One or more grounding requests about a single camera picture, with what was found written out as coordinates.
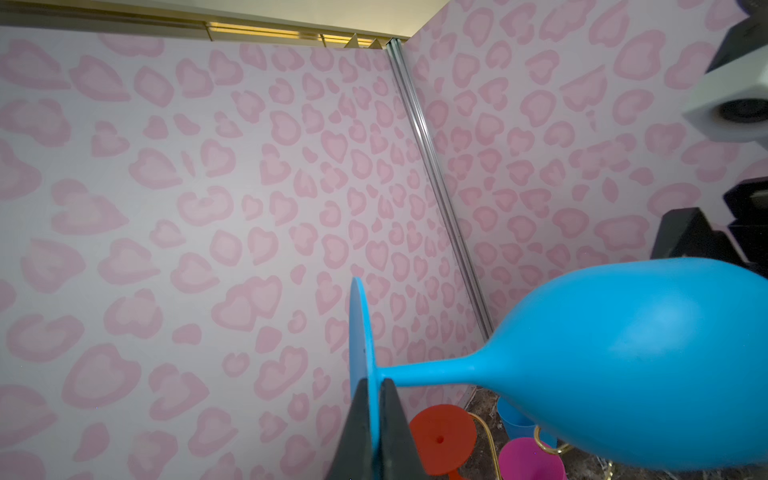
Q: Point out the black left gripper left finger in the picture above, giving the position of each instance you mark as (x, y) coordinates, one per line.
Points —
(353, 459)

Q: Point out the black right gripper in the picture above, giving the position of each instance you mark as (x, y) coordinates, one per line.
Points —
(686, 232)

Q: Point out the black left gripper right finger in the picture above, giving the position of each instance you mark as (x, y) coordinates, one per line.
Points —
(398, 455)

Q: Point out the magenta wine glass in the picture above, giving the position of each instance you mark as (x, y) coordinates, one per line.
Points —
(523, 459)

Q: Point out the blue front wine glass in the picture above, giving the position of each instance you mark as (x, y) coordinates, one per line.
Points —
(659, 364)

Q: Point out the blue wine glass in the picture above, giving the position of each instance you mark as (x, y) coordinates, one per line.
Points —
(516, 425)
(659, 364)

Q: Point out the red wine glass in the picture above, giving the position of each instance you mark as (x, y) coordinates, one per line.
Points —
(445, 436)

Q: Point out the gold wire glass rack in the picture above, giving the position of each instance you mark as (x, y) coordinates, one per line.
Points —
(484, 463)

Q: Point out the aluminium frame post right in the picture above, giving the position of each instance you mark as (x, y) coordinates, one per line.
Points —
(416, 116)

